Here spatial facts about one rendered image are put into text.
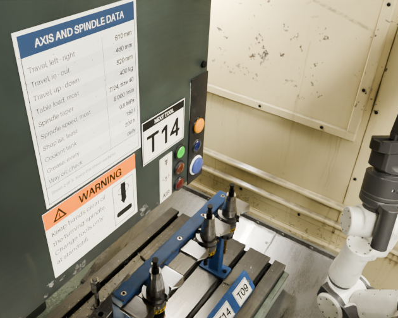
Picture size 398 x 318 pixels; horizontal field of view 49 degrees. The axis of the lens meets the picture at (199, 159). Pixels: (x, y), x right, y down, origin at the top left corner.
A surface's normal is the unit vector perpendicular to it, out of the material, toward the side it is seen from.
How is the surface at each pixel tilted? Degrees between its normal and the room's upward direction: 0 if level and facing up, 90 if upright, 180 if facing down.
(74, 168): 90
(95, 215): 90
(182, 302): 0
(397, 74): 90
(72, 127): 90
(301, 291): 24
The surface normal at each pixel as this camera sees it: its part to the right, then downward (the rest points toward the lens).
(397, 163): 0.40, 0.36
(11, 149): 0.83, 0.36
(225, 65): -0.56, 0.45
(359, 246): 0.12, -0.75
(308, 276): -0.18, -0.55
